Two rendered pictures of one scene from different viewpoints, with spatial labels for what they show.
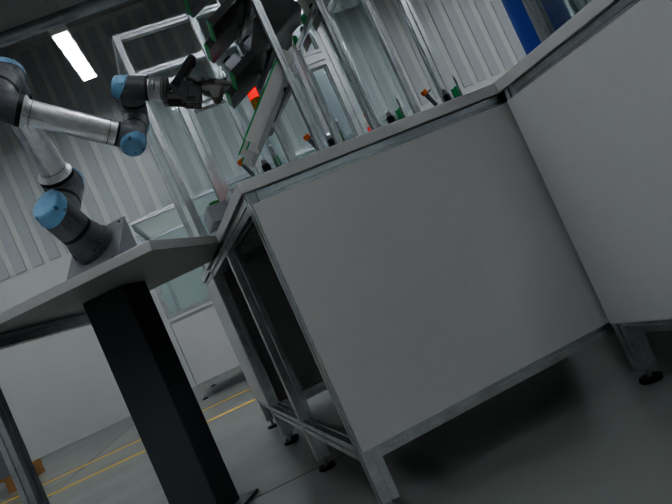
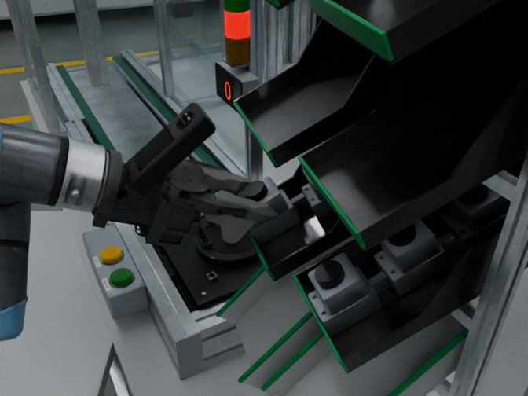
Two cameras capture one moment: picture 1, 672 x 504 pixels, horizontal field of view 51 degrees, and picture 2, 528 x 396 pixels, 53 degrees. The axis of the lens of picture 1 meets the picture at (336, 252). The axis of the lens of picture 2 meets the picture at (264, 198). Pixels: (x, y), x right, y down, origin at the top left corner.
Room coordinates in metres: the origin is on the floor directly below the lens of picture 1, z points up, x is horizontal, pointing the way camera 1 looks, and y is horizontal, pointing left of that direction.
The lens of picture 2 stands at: (1.63, 0.21, 1.63)
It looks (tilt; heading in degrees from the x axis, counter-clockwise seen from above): 35 degrees down; 347
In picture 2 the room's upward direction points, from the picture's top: straight up
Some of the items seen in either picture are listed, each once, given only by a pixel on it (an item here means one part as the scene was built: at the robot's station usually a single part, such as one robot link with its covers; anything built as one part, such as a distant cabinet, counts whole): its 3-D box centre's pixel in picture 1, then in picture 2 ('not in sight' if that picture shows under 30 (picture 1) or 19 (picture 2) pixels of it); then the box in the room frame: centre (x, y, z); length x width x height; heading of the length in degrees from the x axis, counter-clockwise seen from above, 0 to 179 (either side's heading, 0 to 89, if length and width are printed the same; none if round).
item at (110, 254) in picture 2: not in sight; (111, 256); (2.44, 0.33, 0.96); 0.04 x 0.04 x 0.02
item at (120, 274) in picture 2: not in sight; (121, 278); (2.38, 0.31, 0.96); 0.04 x 0.04 x 0.02
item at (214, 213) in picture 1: (216, 217); (114, 268); (2.44, 0.33, 0.93); 0.21 x 0.07 x 0.06; 16
